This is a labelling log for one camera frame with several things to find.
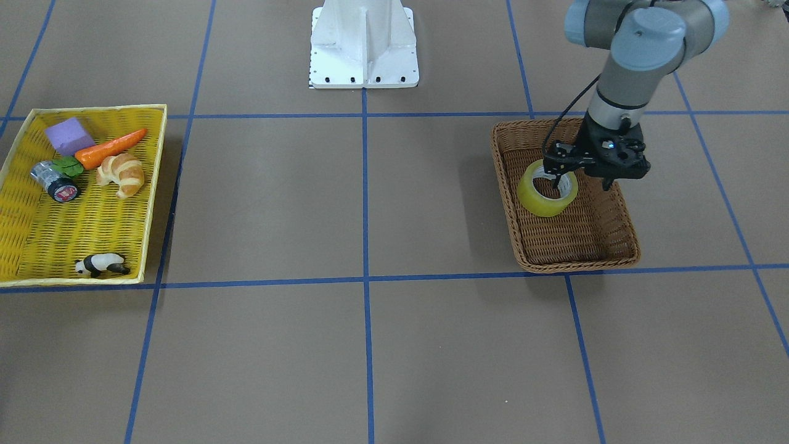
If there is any yellow tape roll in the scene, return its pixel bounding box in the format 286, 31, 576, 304
516, 160, 579, 218

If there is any brown wicker basket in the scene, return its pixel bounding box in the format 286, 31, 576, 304
490, 117, 642, 274

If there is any yellow plastic basket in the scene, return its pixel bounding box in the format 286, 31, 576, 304
1, 104, 168, 289

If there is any toy croissant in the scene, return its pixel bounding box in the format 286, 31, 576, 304
96, 154, 145, 200

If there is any panda figurine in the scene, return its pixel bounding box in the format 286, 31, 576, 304
74, 253, 131, 278

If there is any toy carrot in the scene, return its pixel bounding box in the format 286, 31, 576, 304
52, 128, 149, 178

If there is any purple foam block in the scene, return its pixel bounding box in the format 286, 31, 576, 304
44, 117, 96, 157

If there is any small black-lidded jar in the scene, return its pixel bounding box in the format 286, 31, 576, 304
29, 160, 82, 203

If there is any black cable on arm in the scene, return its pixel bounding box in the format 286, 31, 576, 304
541, 73, 602, 158

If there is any white camera stand post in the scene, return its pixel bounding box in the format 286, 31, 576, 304
308, 1, 420, 89

